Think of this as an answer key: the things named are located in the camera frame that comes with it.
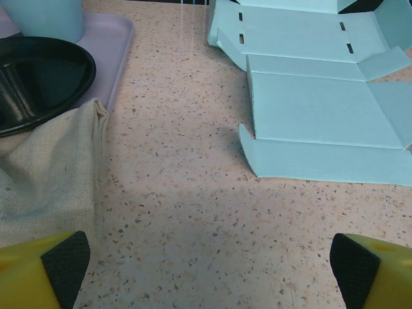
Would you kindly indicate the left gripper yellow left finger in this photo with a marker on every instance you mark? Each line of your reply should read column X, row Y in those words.
column 22, row 277

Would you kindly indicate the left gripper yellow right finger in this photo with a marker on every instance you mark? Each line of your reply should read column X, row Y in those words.
column 386, row 277

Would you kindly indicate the light blue paper box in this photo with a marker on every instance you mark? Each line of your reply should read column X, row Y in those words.
column 315, row 106

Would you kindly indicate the beige cloth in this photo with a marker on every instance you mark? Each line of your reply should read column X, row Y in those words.
column 54, row 167

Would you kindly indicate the black round plate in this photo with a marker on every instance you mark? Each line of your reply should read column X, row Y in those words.
column 58, row 80

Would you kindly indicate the lavender plastic tray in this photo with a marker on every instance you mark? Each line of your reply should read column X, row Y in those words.
column 109, row 42

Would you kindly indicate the light blue mug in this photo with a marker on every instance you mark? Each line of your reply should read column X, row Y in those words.
column 48, row 16

